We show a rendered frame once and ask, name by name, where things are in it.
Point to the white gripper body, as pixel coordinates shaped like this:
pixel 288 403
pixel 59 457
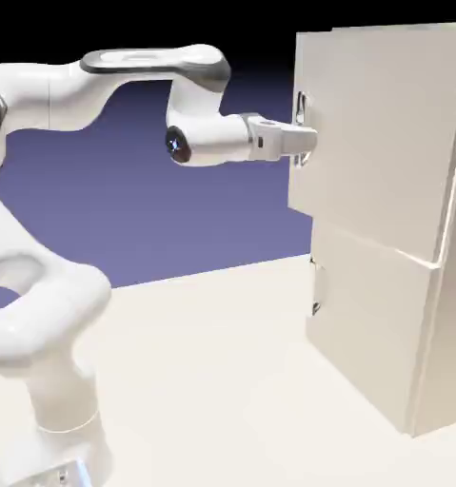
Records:
pixel 298 139

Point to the white cabinet door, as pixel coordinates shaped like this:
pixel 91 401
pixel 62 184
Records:
pixel 364 323
pixel 376 144

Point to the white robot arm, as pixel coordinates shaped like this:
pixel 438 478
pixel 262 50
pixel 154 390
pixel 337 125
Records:
pixel 60 95

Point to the white cabinet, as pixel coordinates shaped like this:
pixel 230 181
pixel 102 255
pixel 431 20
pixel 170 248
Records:
pixel 421 266

